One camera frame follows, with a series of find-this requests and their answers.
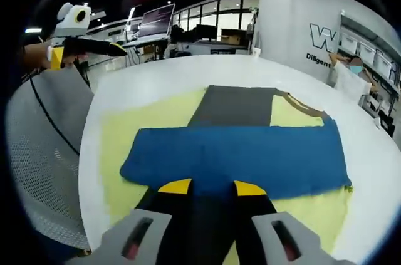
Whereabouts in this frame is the monitor with lit screen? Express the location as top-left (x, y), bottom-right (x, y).
top-left (139, 3), bottom-right (176, 39)

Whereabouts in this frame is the group of white storage bins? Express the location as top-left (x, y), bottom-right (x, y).
top-left (341, 31), bottom-right (401, 75)

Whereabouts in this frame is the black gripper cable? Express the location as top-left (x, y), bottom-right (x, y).
top-left (29, 72), bottom-right (80, 157)

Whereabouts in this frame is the grey mesh chair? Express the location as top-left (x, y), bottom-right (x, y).
top-left (6, 66), bottom-right (95, 252)

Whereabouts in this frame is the person's left hand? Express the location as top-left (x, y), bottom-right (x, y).
top-left (23, 44), bottom-right (89, 71)

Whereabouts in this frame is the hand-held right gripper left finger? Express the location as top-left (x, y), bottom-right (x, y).
top-left (65, 178), bottom-right (194, 265)

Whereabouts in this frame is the yellow blue grey garment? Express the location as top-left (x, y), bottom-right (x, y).
top-left (99, 85), bottom-right (354, 265)

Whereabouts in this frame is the cardboard box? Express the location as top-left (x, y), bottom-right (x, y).
top-left (221, 28), bottom-right (242, 45)

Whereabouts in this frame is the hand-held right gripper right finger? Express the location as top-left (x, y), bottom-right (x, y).
top-left (233, 179), bottom-right (333, 265)

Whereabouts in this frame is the grey metal shelf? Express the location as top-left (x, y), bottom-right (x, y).
top-left (340, 11), bottom-right (401, 92)

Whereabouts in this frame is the black computer monitor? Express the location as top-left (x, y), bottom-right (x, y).
top-left (191, 25), bottom-right (217, 42)

